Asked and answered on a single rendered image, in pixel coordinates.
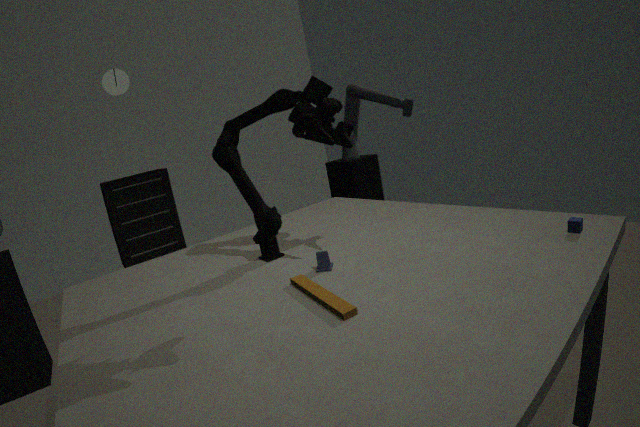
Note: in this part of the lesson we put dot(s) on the brown bar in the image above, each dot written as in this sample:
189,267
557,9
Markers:
324,297

